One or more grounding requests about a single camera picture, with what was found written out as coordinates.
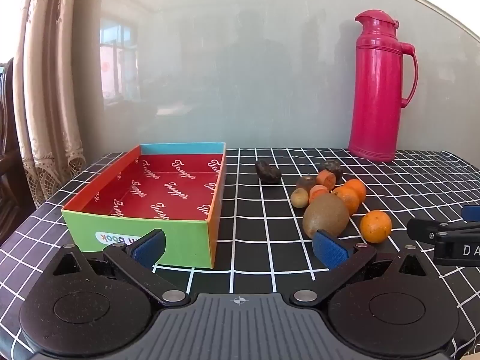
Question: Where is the small kiwi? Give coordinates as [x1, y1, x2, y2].
[290, 188, 310, 208]

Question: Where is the colourful cardboard box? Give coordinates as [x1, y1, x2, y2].
[61, 142, 227, 269]

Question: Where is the carrot piece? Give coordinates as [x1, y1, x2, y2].
[308, 184, 330, 201]
[316, 170, 337, 191]

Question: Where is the dark wrinkled water chestnut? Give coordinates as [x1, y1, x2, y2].
[255, 160, 282, 185]

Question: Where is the brown water chestnut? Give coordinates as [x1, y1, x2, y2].
[296, 175, 319, 193]

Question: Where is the beige lace curtain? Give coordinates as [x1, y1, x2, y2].
[11, 0, 88, 209]

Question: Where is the dark round fruit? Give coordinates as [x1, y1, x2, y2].
[320, 160, 343, 181]

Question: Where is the pink thermos jug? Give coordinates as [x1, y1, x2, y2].
[348, 9, 419, 163]

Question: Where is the black white grid tablecloth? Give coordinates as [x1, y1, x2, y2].
[0, 146, 480, 360]

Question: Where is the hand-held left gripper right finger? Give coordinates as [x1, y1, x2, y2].
[290, 229, 432, 306]

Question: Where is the wooden sofa with orange cushions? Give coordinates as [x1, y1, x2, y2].
[0, 58, 24, 241]

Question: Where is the orange mandarin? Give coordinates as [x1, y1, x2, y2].
[344, 179, 367, 204]
[332, 186, 360, 216]
[360, 210, 392, 244]

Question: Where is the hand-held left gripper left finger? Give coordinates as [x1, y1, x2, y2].
[50, 229, 192, 307]

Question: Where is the large kiwi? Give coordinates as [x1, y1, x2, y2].
[302, 193, 350, 239]

